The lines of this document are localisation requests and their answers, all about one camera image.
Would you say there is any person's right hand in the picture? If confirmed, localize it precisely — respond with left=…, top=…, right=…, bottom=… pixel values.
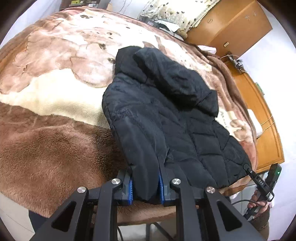
left=247, top=190, right=270, bottom=218

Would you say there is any wooden headboard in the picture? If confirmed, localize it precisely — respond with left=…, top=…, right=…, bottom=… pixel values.
left=226, top=61, right=284, bottom=173

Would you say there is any right brown sleeve forearm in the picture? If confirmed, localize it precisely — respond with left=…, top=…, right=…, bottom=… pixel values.
left=249, top=207, right=270, bottom=240

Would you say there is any black puffer jacket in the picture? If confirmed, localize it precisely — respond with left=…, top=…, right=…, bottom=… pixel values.
left=102, top=46, right=250, bottom=203

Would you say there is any patterned cream curtain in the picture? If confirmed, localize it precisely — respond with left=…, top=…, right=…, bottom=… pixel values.
left=139, top=0, right=219, bottom=32

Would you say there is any orange wooden wardrobe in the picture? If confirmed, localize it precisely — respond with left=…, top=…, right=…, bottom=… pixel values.
left=185, top=0, right=273, bottom=58

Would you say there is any pile of items under curtain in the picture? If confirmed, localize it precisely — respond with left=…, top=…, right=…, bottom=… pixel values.
left=137, top=13, right=188, bottom=40

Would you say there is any white pillow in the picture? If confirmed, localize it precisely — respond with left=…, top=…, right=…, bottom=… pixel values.
left=198, top=45, right=217, bottom=55

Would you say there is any brown paw print blanket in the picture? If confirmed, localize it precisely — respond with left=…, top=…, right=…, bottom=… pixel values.
left=1, top=7, right=258, bottom=217

